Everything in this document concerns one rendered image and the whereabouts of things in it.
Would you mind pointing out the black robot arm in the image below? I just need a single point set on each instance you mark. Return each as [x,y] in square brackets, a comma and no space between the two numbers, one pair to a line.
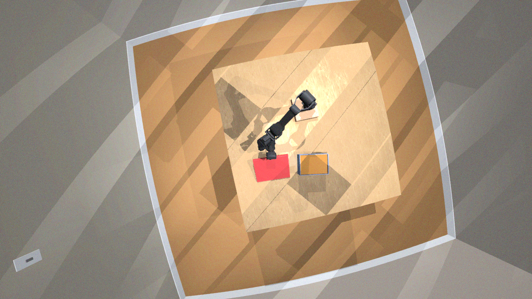
[276,129]

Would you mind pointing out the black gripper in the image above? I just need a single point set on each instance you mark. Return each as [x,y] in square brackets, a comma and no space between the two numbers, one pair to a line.
[271,153]

